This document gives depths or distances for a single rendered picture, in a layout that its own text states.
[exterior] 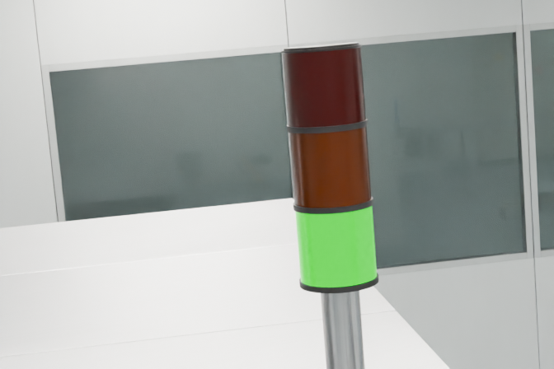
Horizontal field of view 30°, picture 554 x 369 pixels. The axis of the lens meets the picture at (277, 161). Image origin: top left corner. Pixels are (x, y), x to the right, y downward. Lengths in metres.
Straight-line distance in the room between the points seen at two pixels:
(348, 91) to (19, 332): 0.49
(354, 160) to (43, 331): 0.45
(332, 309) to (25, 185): 4.60
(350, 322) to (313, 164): 0.11
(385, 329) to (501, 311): 4.77
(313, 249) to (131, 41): 4.52
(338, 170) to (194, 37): 4.53
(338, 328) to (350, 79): 0.16
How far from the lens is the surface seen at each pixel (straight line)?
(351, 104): 0.63
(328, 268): 0.64
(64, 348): 0.94
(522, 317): 5.71
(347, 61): 0.63
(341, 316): 0.66
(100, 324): 1.00
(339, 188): 0.63
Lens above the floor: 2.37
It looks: 8 degrees down
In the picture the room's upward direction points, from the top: 5 degrees counter-clockwise
